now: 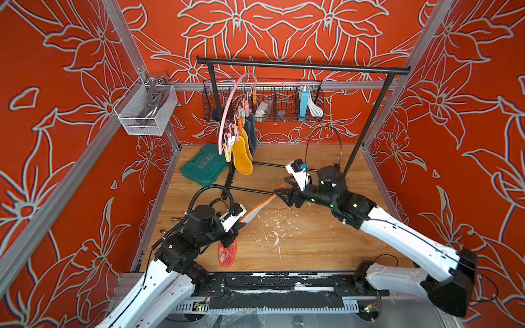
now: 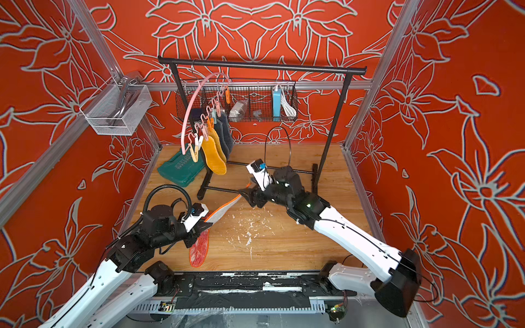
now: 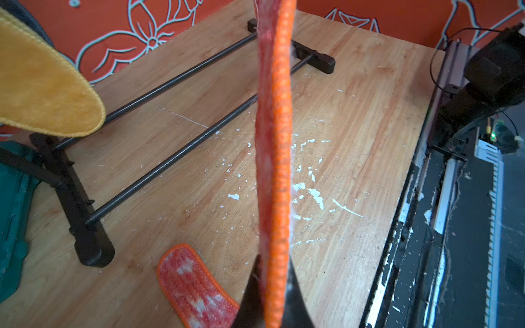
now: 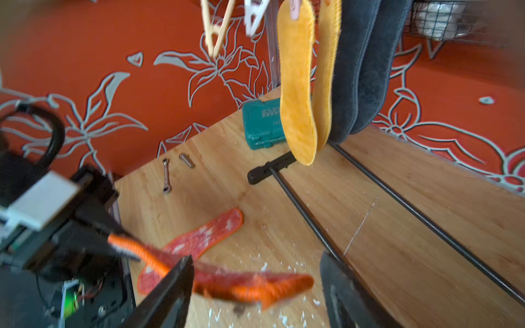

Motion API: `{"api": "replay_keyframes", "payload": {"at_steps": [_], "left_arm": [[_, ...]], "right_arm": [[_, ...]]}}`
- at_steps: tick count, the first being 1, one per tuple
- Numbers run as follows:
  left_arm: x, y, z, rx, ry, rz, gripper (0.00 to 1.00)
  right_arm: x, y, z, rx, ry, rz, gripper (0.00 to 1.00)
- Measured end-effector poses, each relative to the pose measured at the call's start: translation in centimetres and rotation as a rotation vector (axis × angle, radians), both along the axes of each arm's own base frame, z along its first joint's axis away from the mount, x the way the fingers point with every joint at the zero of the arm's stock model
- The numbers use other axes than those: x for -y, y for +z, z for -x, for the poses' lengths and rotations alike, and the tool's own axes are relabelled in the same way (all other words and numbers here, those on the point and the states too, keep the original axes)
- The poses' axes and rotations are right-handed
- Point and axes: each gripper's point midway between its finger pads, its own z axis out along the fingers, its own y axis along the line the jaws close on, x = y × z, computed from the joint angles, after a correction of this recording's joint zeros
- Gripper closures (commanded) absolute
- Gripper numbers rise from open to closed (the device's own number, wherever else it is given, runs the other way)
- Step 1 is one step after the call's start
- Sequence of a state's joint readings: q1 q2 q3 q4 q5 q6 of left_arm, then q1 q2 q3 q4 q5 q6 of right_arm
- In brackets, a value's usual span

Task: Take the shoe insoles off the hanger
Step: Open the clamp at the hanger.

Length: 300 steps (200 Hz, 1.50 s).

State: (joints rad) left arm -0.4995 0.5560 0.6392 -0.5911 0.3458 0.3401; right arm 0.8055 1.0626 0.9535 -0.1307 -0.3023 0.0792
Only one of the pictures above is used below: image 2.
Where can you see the red patterned insole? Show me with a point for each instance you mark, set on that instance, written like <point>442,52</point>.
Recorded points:
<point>198,252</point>

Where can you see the yellow insole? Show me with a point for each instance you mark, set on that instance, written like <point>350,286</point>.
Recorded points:
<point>213,160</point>
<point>213,134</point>

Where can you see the blue box in basket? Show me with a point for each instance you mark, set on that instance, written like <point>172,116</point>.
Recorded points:
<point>276,103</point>

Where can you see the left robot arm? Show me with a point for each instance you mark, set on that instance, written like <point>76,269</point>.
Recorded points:
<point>157,230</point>

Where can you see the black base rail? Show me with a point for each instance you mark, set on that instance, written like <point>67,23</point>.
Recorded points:
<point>250,290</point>

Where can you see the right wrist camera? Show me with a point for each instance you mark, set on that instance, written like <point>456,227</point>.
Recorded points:
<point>258,169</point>

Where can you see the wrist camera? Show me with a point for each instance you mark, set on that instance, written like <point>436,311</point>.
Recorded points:
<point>198,211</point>
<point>258,169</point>

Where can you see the dark grey insole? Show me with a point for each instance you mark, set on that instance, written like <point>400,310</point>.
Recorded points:
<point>219,127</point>
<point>228,134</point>

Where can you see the black wire basket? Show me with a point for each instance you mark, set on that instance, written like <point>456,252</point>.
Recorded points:
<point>257,98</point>

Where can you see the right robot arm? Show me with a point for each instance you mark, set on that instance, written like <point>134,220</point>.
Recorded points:
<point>395,275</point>

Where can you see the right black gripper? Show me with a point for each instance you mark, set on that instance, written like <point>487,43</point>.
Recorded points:
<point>256,197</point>

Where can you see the white mesh basket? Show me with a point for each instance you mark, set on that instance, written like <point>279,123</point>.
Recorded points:
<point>120,107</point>

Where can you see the green tool case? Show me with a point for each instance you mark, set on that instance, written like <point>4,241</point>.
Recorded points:
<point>181,169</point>

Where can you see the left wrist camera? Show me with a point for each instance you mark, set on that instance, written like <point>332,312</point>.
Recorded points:
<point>198,211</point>

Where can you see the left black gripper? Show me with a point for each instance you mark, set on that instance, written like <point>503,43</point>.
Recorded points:
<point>194,234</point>

